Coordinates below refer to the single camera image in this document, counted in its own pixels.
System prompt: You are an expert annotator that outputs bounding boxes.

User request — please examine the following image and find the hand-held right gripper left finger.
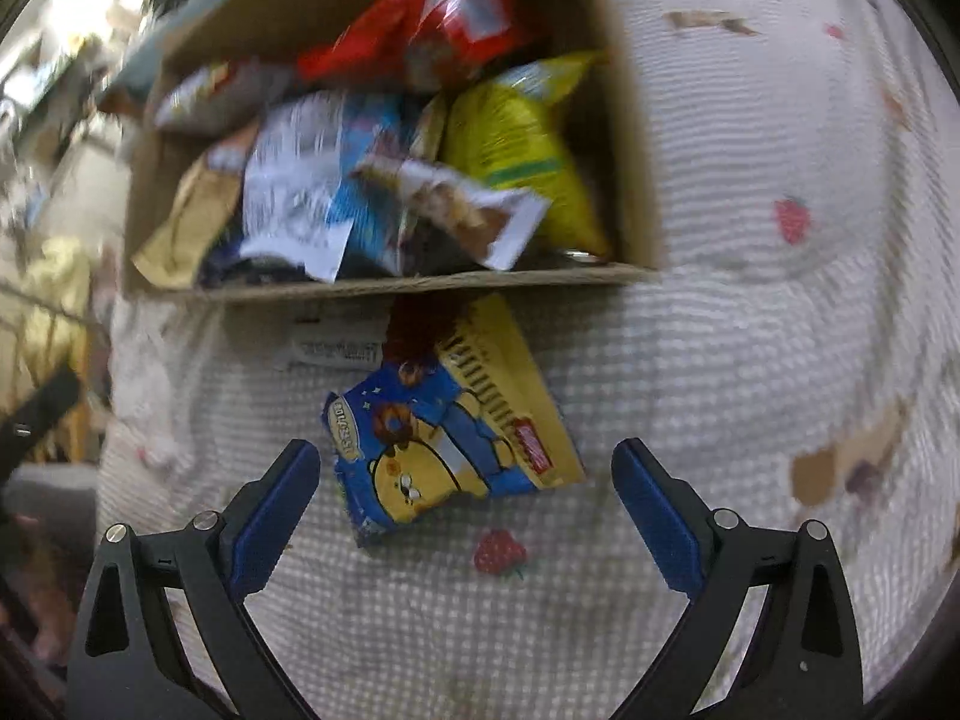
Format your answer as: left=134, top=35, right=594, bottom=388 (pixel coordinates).
left=66, top=439, right=323, bottom=720

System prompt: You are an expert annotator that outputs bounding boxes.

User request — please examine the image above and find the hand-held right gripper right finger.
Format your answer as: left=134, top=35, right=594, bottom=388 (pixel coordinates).
left=611, top=437, right=865, bottom=720

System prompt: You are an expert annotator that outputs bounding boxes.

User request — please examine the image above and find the blue yellow bear snack packet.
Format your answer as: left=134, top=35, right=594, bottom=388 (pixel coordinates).
left=322, top=292, right=586, bottom=545

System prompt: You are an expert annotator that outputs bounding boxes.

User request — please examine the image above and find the tan orange snack packet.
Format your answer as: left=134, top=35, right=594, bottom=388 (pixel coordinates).
left=131, top=124, right=260, bottom=290

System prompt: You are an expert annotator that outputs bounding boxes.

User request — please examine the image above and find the cardboard box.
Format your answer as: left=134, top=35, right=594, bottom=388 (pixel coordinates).
left=120, top=0, right=665, bottom=305

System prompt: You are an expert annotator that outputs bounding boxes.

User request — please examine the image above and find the light blue white snack packet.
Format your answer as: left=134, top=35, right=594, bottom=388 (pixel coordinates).
left=240, top=90, right=421, bottom=282

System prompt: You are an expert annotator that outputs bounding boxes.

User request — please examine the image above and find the white brown printed snack packet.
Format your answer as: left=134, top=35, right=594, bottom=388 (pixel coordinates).
left=352, top=154, right=548, bottom=271

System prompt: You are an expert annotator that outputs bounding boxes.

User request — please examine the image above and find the red white snack packet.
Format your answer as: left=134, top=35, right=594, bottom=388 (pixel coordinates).
left=154, top=60, right=301, bottom=136

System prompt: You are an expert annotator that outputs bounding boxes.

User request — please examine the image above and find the grey trouser leg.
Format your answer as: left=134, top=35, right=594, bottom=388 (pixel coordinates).
left=4, top=461, right=102, bottom=586

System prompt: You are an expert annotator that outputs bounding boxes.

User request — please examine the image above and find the pale yellow cloth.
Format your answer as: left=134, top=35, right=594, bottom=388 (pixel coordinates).
left=22, top=236, right=98, bottom=391

